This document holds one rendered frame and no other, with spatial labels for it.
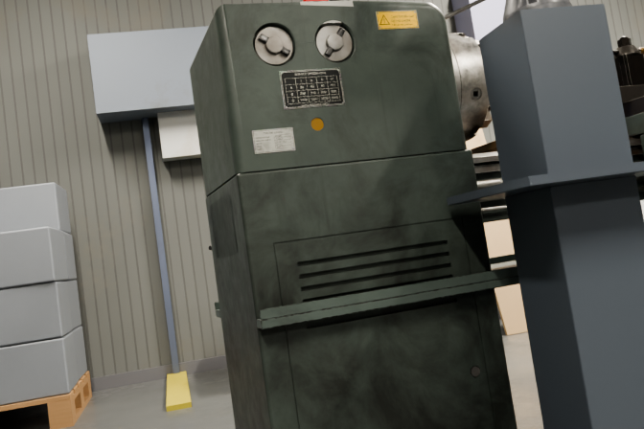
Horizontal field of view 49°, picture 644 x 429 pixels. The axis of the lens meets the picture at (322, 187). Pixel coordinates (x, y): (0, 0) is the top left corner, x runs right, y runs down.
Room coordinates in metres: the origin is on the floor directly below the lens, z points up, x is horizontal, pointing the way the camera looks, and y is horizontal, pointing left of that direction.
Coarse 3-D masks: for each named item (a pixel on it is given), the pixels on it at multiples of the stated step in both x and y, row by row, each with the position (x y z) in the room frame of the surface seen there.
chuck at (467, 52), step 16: (464, 48) 1.91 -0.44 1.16; (464, 64) 1.88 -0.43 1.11; (480, 64) 1.90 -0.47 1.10; (464, 80) 1.88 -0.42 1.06; (480, 80) 1.90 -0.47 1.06; (464, 96) 1.89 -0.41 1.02; (480, 96) 1.91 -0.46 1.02; (464, 112) 1.91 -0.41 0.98; (480, 112) 1.93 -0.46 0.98; (464, 128) 1.96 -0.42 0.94
